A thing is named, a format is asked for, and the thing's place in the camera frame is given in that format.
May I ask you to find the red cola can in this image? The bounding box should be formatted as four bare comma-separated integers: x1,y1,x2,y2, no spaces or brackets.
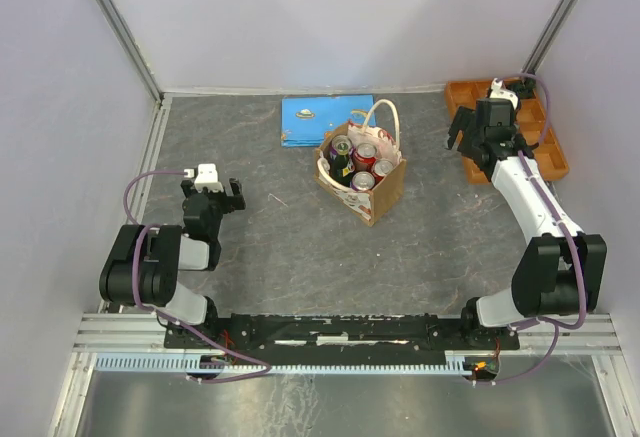
371,158,394,183

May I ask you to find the green glass bottle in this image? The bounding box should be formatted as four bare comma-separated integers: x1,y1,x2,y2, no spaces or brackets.
330,154,355,187

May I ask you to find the purple fanta can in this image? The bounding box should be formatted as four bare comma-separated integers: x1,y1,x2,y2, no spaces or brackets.
329,135,353,158
350,171,376,192

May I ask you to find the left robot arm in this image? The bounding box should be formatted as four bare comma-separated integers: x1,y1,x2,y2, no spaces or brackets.
99,177,246,347

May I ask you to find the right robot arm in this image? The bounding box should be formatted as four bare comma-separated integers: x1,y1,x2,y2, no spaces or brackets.
447,98,607,348

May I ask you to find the orange compartment tray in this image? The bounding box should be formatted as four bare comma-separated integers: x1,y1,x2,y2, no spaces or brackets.
445,78,569,181

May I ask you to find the dark sock in corner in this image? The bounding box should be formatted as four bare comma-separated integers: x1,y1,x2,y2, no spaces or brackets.
508,77,536,100

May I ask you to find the blue patterned cloth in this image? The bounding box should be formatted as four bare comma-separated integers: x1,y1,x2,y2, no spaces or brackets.
281,95,374,148

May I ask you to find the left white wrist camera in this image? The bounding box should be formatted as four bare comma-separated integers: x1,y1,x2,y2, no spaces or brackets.
194,163,224,193

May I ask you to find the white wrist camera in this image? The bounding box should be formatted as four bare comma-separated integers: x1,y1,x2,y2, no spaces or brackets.
487,78,520,109
194,163,224,193

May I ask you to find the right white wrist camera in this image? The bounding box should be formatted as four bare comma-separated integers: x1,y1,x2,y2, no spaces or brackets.
487,78,520,109

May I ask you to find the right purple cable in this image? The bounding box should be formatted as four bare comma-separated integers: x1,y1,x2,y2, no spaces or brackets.
469,72,587,386

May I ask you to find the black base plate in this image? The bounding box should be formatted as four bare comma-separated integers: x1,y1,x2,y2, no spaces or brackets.
197,314,520,355

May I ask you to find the aluminium frame rail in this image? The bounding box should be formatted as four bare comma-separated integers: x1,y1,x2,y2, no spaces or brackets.
72,313,622,356

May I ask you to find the blue cable duct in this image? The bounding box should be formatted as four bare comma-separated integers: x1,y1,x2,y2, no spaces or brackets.
93,350,476,375

